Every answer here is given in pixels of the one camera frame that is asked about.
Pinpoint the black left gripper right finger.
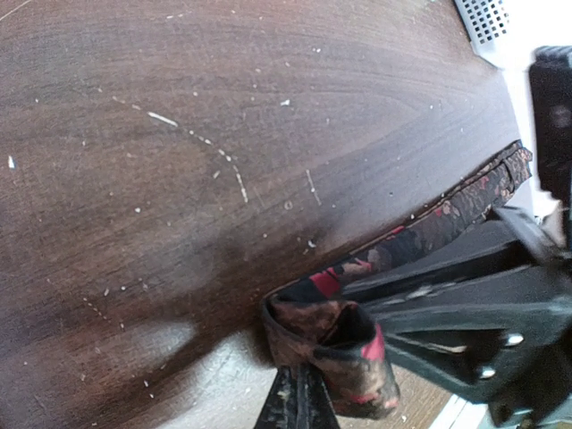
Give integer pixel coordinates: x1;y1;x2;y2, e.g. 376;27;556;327
307;366;340;429

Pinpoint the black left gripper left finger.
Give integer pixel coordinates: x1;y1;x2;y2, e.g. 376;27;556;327
254;366;307;429

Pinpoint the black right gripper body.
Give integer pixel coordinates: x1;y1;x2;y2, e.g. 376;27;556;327
343;207;571;425

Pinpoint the dark floral patterned tie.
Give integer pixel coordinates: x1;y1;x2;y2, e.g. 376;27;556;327
262;140;533;420

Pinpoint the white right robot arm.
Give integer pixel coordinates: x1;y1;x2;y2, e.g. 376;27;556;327
347;46;571;428

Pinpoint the white plastic mesh basket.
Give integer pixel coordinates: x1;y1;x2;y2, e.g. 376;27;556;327
453;0;511;56

